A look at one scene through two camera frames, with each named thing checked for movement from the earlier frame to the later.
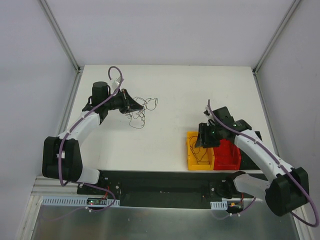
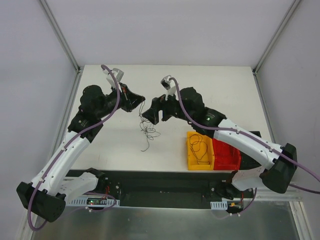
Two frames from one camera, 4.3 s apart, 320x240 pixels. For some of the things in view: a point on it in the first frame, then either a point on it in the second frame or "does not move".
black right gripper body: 207,136 -> 160,110
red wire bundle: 137,118 -> 149,130
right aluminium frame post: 294,4 does not move
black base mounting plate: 160,188 does not move
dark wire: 198,153 does not move
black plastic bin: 245,163 does not move
